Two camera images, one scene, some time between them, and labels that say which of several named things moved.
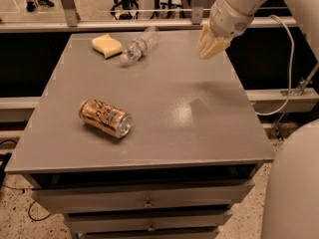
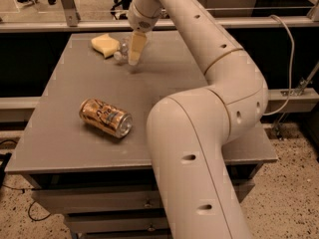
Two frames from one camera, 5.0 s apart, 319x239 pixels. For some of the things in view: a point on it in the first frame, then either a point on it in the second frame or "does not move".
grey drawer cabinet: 138,136 does not move
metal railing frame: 73,22 does not move
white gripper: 226,20 -> 140,20
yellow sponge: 107,46 does not move
